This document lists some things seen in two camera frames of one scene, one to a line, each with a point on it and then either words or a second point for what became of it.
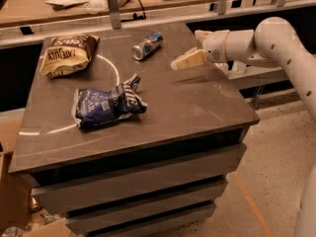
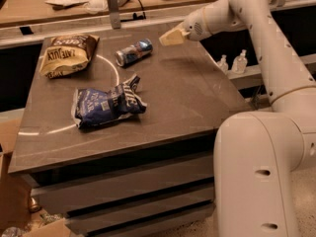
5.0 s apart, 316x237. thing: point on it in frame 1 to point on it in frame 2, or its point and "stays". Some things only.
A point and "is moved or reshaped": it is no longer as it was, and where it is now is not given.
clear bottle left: (224, 66) stays
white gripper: (214, 46) to (194, 27)
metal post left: (114, 7) stays
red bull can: (143, 49) is moved or reshaped
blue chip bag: (92, 108) stays
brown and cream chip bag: (67, 54) stays
